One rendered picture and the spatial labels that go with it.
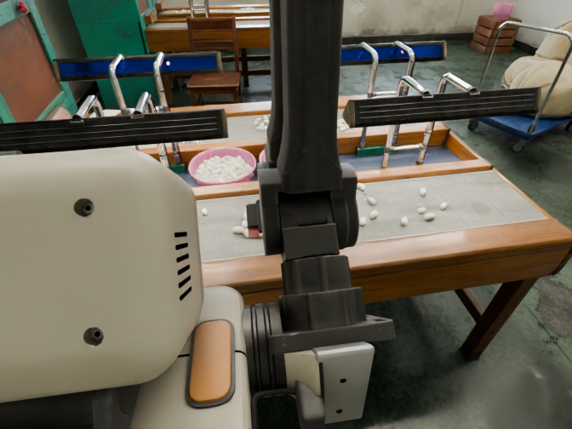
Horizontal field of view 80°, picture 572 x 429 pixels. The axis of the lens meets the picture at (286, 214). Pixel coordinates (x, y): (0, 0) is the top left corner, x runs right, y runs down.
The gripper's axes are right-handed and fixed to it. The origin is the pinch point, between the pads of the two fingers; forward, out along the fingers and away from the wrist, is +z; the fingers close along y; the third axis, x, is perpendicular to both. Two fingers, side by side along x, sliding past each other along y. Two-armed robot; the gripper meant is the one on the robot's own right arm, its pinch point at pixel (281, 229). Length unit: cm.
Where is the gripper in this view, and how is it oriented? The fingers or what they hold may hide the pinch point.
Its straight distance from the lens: 72.6
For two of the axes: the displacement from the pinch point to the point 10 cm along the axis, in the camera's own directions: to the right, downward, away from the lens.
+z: -0.6, 3.9, 9.2
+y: -9.9, 0.9, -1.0
